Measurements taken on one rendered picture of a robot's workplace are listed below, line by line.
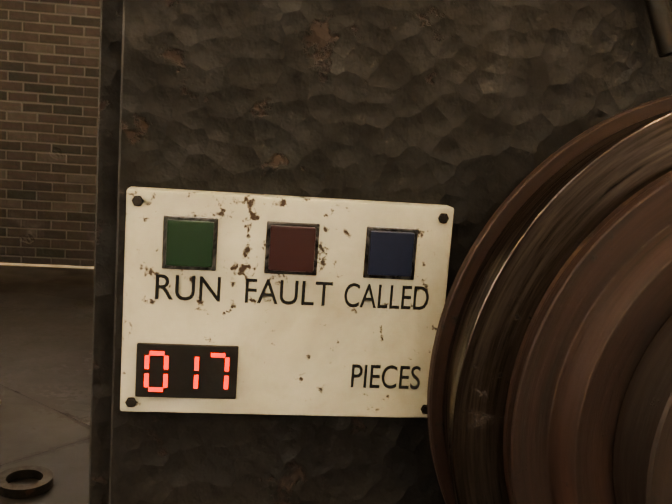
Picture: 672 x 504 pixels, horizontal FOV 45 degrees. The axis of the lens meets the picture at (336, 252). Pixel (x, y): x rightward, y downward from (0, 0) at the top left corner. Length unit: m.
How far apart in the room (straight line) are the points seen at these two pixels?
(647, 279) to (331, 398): 0.28
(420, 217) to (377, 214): 0.04
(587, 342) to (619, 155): 0.12
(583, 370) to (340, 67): 0.30
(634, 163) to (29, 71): 6.36
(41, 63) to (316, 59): 6.14
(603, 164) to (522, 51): 0.17
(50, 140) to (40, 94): 0.35
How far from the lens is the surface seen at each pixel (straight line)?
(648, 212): 0.56
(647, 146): 0.58
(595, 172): 0.56
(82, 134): 6.71
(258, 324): 0.66
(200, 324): 0.66
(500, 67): 0.70
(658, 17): 0.72
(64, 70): 6.73
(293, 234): 0.64
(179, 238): 0.64
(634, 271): 0.55
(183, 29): 0.66
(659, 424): 0.52
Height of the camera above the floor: 1.30
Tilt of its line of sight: 9 degrees down
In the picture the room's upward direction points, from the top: 4 degrees clockwise
